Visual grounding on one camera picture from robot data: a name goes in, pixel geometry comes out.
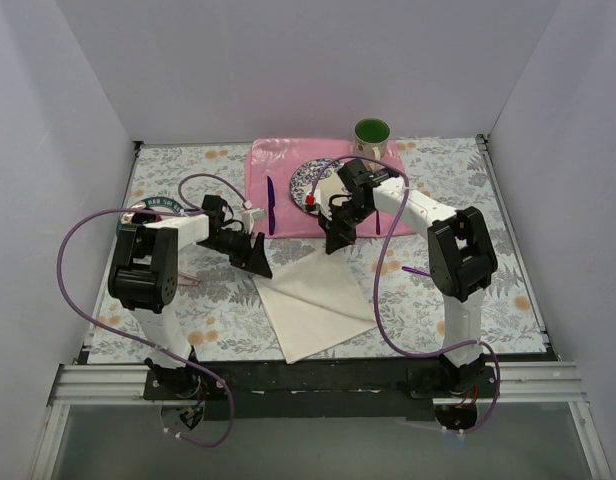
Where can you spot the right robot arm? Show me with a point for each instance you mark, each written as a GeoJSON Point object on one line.
{"type": "Point", "coordinates": [461, 256]}

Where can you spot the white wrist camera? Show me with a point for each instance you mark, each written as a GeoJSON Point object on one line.
{"type": "Point", "coordinates": [250, 217]}
{"type": "Point", "coordinates": [310, 203]}

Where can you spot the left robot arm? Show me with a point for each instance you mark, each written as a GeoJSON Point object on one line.
{"type": "Point", "coordinates": [144, 278]}

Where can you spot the blue floral plate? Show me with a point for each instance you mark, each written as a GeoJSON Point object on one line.
{"type": "Point", "coordinates": [329, 183]}

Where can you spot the orange brown small cup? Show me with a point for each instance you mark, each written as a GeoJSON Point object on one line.
{"type": "Point", "coordinates": [138, 216]}

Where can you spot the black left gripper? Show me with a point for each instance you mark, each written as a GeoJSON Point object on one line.
{"type": "Point", "coordinates": [249, 248]}

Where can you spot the cream mug green inside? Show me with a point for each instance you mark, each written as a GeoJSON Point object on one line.
{"type": "Point", "coordinates": [371, 137]}

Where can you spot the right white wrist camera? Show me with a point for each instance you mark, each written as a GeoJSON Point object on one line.
{"type": "Point", "coordinates": [310, 203]}

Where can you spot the white cloth napkin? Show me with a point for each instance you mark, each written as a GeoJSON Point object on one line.
{"type": "Point", "coordinates": [314, 304]}

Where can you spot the purple knife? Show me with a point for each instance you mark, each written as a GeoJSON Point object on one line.
{"type": "Point", "coordinates": [271, 203]}

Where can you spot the purple spoon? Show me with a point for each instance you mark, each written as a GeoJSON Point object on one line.
{"type": "Point", "coordinates": [413, 270]}

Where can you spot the floral patterned tablecloth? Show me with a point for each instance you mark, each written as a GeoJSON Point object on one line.
{"type": "Point", "coordinates": [223, 317]}

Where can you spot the teal rimmed saucer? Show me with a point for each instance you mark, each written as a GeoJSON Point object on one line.
{"type": "Point", "coordinates": [153, 207]}

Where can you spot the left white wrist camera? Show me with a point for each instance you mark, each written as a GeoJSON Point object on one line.
{"type": "Point", "coordinates": [250, 217]}

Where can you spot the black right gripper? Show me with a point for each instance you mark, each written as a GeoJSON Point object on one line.
{"type": "Point", "coordinates": [338, 223]}

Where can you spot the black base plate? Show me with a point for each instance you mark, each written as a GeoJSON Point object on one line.
{"type": "Point", "coordinates": [376, 388]}

